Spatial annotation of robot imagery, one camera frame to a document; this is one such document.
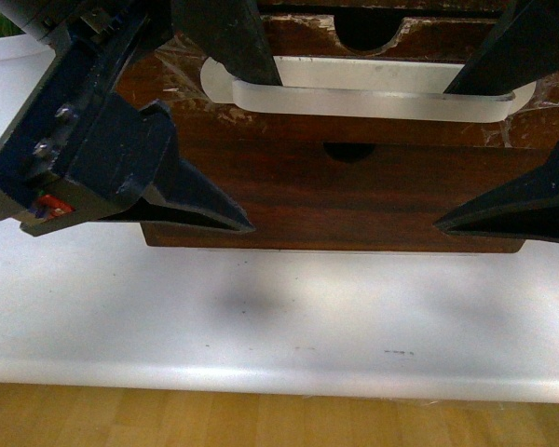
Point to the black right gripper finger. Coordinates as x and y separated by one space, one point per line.
524 208

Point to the dark blue right gripper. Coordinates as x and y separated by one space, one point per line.
77 152

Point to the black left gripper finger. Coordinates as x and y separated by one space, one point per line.
232 33
521 48

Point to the white plastic drawer handle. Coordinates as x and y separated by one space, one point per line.
405 90

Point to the wooden drawer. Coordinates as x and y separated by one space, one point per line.
172 75
299 198

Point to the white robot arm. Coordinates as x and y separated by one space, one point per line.
40 19

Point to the dark wooden drawer cabinet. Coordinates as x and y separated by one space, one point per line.
370 24

